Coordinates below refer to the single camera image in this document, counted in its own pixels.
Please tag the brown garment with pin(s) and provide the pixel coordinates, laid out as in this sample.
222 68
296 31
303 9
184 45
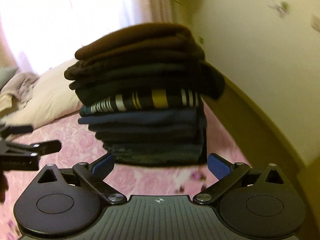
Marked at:
140 40

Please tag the pink floral bed sheet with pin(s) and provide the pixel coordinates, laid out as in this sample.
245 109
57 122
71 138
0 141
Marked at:
62 135

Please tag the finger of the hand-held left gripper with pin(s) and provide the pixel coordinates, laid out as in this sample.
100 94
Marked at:
17 130
37 148

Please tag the pink curtain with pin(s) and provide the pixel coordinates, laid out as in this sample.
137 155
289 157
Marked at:
75 17

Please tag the green cushion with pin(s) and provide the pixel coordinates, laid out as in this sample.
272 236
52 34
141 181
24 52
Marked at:
5 76

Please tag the floral wall sticker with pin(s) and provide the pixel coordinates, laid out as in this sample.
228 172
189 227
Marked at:
315 22
278 7

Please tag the stack of clothes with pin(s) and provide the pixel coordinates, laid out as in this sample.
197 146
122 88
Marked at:
150 125

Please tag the white quilted pillow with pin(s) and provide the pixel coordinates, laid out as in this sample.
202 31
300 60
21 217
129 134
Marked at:
50 95

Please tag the beige folded blanket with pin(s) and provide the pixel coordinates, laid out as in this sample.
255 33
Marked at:
20 87

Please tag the yellow wooden headboard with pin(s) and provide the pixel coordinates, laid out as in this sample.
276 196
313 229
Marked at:
275 120

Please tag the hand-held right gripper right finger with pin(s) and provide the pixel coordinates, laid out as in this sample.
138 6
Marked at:
218 166

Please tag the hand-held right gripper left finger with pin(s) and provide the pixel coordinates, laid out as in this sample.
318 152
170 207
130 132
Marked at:
102 166

